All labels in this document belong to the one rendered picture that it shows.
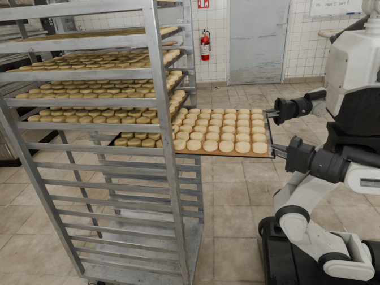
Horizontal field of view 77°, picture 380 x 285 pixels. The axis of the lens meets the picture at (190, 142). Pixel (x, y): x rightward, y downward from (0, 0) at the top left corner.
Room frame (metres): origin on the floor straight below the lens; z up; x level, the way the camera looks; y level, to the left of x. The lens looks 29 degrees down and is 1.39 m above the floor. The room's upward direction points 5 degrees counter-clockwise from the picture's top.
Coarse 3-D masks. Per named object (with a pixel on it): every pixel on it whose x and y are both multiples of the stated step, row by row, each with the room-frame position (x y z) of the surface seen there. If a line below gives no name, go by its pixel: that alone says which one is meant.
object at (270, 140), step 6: (264, 114) 0.98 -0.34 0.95; (264, 120) 0.91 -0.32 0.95; (120, 132) 0.89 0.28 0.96; (270, 132) 0.79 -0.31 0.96; (114, 138) 0.84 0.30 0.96; (270, 138) 0.76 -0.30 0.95; (108, 144) 0.79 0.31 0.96; (114, 144) 0.81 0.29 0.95; (270, 144) 0.72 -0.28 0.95; (270, 150) 0.68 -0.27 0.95; (222, 156) 0.67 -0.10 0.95; (228, 156) 0.66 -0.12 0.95; (234, 156) 0.66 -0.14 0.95; (240, 156) 0.65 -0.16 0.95; (246, 156) 0.65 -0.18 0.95; (252, 156) 0.65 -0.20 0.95; (270, 156) 0.64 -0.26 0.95
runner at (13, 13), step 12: (96, 0) 0.74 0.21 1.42; (108, 0) 0.73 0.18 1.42; (120, 0) 0.72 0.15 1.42; (132, 0) 0.71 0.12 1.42; (156, 0) 0.70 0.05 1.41; (0, 12) 0.81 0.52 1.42; (12, 12) 0.80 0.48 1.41; (24, 12) 0.79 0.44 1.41; (36, 12) 0.78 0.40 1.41; (48, 12) 0.77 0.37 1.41; (60, 12) 0.76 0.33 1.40; (72, 12) 0.76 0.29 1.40; (84, 12) 0.75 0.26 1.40; (96, 12) 0.74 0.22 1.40
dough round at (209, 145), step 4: (208, 140) 0.74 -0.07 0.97; (212, 140) 0.74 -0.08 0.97; (204, 144) 0.72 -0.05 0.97; (208, 144) 0.72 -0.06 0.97; (212, 144) 0.71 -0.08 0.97; (216, 144) 0.71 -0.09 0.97; (204, 148) 0.71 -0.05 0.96; (208, 148) 0.70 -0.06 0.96; (212, 148) 0.70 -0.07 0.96; (216, 148) 0.71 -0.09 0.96
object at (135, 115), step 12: (180, 96) 1.00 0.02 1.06; (60, 108) 1.00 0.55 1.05; (72, 108) 0.99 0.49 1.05; (84, 108) 0.98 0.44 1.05; (96, 108) 0.96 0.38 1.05; (108, 108) 0.95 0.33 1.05; (120, 108) 0.93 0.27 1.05; (132, 108) 0.91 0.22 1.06; (144, 108) 0.89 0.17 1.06; (156, 108) 0.88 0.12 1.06; (36, 120) 0.87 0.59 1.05; (48, 120) 0.85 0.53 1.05; (60, 120) 0.84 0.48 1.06; (72, 120) 0.82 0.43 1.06; (84, 120) 0.81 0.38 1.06; (96, 120) 0.80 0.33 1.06; (108, 120) 0.79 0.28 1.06; (120, 120) 0.81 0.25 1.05; (132, 120) 0.78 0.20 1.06; (144, 120) 0.76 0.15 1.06; (156, 120) 0.75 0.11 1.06
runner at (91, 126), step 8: (24, 128) 0.84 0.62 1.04; (32, 128) 0.83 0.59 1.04; (40, 128) 0.82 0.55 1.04; (48, 128) 0.81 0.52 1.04; (56, 128) 0.80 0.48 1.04; (64, 128) 0.79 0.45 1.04; (72, 128) 0.79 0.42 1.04; (80, 128) 0.78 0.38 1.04; (88, 128) 0.77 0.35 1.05; (96, 128) 0.76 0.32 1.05; (104, 128) 0.76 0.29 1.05; (112, 128) 0.75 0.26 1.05; (120, 128) 0.74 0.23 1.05; (128, 128) 0.73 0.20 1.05; (136, 128) 0.73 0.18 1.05; (144, 128) 0.72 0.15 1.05; (152, 128) 0.71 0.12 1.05
